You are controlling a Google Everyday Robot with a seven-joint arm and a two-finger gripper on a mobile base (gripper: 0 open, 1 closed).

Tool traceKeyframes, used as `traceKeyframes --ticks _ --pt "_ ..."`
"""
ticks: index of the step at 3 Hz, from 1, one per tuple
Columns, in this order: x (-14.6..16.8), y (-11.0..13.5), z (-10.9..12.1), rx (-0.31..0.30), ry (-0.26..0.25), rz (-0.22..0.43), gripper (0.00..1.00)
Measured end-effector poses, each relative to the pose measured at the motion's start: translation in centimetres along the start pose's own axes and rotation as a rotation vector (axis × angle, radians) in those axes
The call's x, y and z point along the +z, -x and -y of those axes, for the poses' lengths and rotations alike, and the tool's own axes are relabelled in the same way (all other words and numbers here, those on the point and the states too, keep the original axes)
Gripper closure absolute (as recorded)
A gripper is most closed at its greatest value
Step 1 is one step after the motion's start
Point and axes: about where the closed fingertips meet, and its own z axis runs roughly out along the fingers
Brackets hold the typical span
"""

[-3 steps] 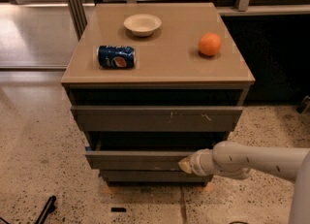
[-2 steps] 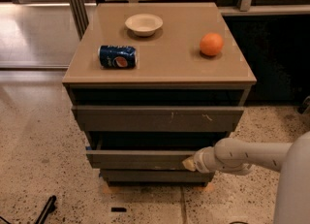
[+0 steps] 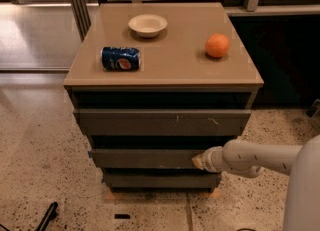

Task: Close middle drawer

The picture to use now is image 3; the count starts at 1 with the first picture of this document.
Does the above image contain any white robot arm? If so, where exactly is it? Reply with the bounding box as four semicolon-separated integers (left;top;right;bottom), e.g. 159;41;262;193
192;135;320;231

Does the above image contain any grey bottom drawer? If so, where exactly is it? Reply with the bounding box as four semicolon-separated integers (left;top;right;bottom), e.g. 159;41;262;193
104;173;221;189

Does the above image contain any grey drawer cabinet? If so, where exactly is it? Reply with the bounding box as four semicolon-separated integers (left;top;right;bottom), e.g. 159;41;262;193
64;3;263;178

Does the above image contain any grey top drawer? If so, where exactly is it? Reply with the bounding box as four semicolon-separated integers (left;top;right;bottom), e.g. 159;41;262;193
74;109;251;136

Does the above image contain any orange fruit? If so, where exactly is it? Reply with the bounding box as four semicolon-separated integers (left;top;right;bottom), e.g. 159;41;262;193
205;33;230;58

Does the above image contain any blue pepsi can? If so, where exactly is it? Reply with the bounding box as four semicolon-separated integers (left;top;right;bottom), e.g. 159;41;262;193
101;47;140;71

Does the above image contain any white bowl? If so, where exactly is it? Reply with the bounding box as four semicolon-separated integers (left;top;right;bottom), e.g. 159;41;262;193
128;14;167;38

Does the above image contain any black object on floor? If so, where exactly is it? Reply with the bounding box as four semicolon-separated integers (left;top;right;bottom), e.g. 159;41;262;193
36;202;58;231

